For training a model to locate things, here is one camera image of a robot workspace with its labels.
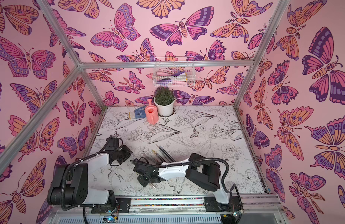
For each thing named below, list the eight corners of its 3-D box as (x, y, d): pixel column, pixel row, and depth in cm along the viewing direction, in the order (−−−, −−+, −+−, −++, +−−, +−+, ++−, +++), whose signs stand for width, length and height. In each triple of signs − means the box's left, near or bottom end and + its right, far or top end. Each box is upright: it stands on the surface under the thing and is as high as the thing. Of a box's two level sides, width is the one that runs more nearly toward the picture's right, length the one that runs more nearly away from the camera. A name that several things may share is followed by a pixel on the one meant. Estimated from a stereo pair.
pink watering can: (145, 126, 110) (143, 117, 101) (148, 108, 123) (146, 98, 114) (157, 126, 110) (156, 117, 101) (159, 108, 123) (158, 98, 114)
